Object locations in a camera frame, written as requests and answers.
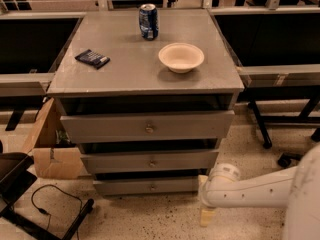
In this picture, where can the dark blue snack packet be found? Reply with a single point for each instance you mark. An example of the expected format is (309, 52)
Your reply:
(92, 58)

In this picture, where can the left grey desk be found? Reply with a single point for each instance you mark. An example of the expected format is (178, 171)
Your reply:
(32, 45)

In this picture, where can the brown cardboard box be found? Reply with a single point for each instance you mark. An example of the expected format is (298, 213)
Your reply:
(53, 159)

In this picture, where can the grey bottom drawer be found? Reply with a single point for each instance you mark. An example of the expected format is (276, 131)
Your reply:
(146, 186)

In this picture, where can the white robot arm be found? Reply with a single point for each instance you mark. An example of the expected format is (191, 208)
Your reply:
(296, 189)

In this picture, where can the white paper bowl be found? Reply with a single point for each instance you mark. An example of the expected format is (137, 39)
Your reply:
(181, 57)

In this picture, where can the grey middle drawer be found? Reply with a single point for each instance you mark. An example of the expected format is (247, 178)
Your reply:
(149, 161)

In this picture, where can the grey drawer cabinet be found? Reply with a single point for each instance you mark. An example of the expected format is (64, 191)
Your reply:
(135, 80)

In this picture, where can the black office chair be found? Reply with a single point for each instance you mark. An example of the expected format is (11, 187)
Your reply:
(15, 179)

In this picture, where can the grey top drawer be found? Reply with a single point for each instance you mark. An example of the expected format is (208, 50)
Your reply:
(147, 126)

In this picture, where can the grey desk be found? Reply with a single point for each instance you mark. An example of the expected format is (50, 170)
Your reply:
(277, 55)
(32, 45)

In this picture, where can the right grey desk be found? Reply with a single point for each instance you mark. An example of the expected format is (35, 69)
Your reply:
(277, 55)

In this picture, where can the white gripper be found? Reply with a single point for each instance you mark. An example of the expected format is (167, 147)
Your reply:
(210, 193)

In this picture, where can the grey drawer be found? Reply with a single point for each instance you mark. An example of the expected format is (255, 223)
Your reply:
(149, 161)
(147, 126)
(146, 186)

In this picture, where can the blue soda can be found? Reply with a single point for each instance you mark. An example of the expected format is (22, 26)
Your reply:
(148, 21)

